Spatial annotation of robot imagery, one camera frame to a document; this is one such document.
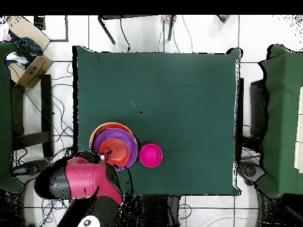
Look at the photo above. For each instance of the purple bowl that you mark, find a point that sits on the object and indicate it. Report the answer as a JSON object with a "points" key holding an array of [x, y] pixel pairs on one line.
{"points": [[132, 146]]}

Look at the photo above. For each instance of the pink bowl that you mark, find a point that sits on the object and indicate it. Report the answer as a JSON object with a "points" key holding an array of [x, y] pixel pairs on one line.
{"points": [[151, 155]]}

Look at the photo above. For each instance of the wide red bowl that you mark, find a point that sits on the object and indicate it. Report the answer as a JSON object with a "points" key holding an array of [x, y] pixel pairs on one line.
{"points": [[118, 127]]}

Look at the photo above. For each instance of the small orange bowl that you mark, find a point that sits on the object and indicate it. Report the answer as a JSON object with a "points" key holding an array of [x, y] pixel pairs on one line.
{"points": [[117, 151]]}

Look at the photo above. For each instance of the large orange bowl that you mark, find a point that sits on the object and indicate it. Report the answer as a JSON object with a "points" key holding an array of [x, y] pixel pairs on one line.
{"points": [[92, 136]]}

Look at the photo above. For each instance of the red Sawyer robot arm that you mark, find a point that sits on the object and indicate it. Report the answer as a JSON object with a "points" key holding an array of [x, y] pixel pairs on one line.
{"points": [[85, 179]]}

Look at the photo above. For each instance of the dark green table cloth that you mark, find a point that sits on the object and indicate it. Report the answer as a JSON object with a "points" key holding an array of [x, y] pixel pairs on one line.
{"points": [[153, 82]]}

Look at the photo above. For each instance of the black bench stand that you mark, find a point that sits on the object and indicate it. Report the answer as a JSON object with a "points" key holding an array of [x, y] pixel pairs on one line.
{"points": [[46, 113]]}

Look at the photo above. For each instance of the black chair base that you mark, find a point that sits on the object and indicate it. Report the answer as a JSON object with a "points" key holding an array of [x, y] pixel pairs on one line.
{"points": [[26, 170], [251, 171]]}

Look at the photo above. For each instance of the green covered table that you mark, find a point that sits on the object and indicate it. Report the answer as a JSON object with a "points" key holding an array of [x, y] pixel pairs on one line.
{"points": [[6, 118], [279, 118]]}

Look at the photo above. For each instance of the person's foot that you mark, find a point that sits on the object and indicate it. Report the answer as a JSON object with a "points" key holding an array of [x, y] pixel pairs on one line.
{"points": [[223, 18]]}

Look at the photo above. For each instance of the cardboard box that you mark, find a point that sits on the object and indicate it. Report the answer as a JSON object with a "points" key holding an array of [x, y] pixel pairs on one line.
{"points": [[35, 68]]}

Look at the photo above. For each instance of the black metal table frame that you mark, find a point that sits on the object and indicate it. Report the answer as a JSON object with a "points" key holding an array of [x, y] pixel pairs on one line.
{"points": [[106, 29]]}

